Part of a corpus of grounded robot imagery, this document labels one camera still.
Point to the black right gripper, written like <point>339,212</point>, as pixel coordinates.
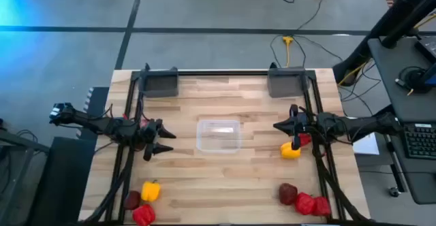
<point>301,124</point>

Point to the black cabinet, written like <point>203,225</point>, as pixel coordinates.
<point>63,185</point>

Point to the black tall tower stand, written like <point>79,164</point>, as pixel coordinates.
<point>385,25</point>

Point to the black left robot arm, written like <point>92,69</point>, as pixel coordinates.
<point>102,125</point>

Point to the black keyboard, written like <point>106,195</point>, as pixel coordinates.
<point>420,141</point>

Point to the black chair caster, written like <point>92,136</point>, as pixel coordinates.
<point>394,192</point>

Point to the black laptop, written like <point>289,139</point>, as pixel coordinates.
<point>427,47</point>

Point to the red bell pepper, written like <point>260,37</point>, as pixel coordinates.
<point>305,140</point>
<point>304,204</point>
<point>143,215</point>
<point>322,206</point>

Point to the dark grey desk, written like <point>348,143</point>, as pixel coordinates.
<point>402,100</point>

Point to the grey desk leg bar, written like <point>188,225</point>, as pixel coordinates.
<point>395,163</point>

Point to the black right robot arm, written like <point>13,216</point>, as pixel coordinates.
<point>361,125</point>

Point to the dark red apple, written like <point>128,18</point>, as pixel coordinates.
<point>132,200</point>
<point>287,193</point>
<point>139,146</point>

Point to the clear plastic container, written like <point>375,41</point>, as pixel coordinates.
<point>219,141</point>

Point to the white paper sheet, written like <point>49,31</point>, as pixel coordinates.
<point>366,146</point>

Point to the black side table frame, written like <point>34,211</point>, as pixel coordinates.
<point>20,143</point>

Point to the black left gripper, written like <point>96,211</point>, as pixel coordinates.
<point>150,134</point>

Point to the yellow bell pepper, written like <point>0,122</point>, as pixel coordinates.
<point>287,152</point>
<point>150,192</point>

